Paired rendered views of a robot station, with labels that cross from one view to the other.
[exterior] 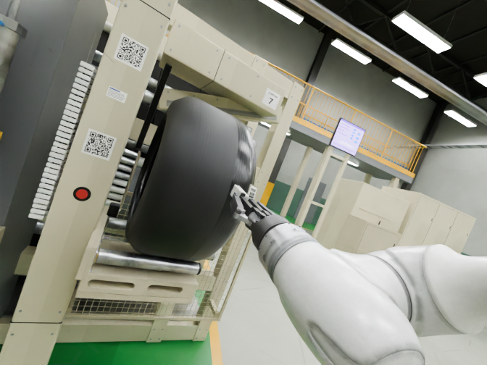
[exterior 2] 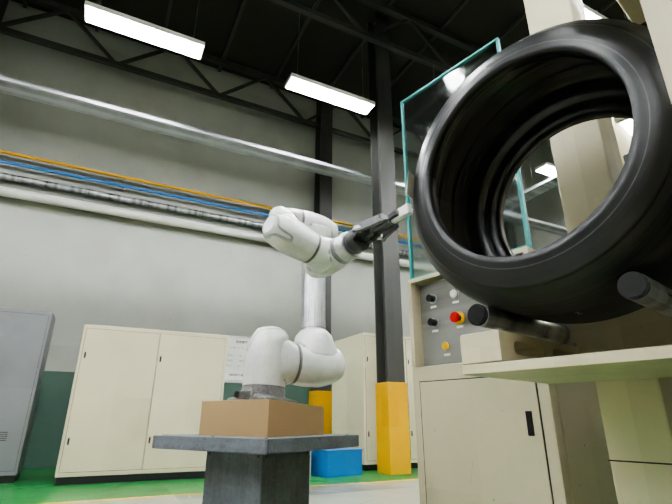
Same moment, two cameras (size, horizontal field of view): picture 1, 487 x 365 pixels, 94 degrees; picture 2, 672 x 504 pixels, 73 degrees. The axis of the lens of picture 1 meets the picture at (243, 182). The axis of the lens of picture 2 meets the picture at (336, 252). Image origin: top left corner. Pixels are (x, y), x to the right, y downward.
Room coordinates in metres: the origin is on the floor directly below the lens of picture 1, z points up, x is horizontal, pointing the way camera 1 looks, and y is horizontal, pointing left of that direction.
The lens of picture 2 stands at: (1.65, -0.43, 0.70)
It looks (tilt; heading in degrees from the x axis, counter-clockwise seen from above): 20 degrees up; 168
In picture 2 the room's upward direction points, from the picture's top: straight up
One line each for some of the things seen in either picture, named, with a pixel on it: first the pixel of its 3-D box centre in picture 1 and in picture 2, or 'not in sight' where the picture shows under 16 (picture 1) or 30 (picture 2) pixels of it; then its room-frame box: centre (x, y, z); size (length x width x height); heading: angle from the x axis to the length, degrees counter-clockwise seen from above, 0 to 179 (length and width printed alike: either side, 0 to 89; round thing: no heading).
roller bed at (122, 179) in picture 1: (109, 173); not in sight; (1.11, 0.63, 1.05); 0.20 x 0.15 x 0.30; 118
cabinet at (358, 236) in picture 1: (362, 250); not in sight; (4.74, -2.85, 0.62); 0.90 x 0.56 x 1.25; 104
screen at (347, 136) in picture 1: (347, 137); not in sight; (4.43, -1.54, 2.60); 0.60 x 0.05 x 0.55; 104
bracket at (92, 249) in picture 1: (98, 235); (621, 326); (0.79, 0.42, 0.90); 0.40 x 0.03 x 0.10; 28
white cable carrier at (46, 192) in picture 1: (65, 143); not in sight; (0.67, 0.54, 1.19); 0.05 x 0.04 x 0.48; 28
